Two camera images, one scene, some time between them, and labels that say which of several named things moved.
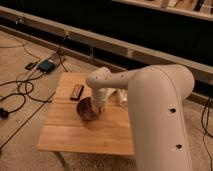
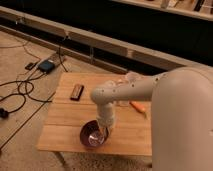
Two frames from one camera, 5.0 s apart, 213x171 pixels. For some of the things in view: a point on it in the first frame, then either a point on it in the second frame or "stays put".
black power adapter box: x=46 y=66 stays put
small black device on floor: x=29 y=66 stays put
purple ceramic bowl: x=87 y=108 -> x=92 y=135
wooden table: x=65 y=130 stays put
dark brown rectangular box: x=76 y=92 stays put
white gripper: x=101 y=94 -> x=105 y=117
